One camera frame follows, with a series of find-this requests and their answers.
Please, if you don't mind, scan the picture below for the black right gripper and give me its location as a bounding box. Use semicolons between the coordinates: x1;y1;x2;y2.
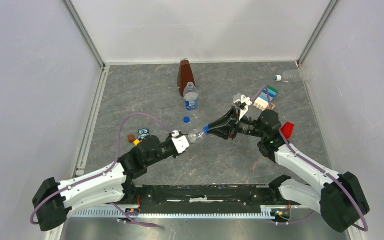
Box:
206;106;266;141

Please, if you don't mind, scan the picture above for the Pepsi bottle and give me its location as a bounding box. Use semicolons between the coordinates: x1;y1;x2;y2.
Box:
187;129;207;144
183;82;199;111

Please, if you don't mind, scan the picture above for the blue bottle cap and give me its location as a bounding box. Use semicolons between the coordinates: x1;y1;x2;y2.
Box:
203;125;211;135
183;116;191;124

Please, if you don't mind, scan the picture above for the clear unlabelled plastic bottle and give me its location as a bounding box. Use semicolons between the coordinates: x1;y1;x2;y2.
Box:
274;69;316;83

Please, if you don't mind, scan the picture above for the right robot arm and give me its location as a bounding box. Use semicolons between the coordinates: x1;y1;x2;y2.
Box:
204;107;370;233

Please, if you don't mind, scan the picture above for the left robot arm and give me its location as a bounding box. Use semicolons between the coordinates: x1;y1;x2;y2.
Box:
30;132;190;232

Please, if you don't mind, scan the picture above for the blue owl toy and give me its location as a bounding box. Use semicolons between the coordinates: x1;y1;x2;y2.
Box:
137;128;150;140

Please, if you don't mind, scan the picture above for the small brown toy piece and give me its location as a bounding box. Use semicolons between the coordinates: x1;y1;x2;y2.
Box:
127;134;136;143

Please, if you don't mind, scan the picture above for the blue green stacked block toy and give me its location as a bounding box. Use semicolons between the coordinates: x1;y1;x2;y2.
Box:
253;86;278;111

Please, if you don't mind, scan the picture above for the red toy block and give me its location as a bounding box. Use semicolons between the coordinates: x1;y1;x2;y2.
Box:
280;122;295;140

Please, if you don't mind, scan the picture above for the brown wooden metronome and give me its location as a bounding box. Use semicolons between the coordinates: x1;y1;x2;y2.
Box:
177;58;196;97

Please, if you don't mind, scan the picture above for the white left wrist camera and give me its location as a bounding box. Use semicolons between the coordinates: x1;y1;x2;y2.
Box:
171;130;191;155

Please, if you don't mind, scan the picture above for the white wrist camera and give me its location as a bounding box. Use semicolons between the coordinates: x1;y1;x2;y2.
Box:
171;130;191;155
233;93;253;120

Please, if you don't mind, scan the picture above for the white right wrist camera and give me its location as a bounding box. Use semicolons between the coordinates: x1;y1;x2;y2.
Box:
233;93;253;120

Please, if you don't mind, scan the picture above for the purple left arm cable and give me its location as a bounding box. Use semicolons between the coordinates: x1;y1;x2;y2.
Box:
29;112;176;229

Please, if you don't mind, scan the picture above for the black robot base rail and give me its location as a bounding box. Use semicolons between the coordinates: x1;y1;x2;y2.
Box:
116;184;298;222

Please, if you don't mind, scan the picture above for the aluminium frame post right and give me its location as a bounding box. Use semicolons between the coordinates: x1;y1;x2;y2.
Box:
296;0;340;69

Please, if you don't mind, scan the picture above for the aluminium frame post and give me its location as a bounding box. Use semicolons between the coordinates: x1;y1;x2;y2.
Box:
61;0;106;69
296;0;340;69

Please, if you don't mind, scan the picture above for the aluminium frame post left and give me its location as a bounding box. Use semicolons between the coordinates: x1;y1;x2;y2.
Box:
61;0;106;69

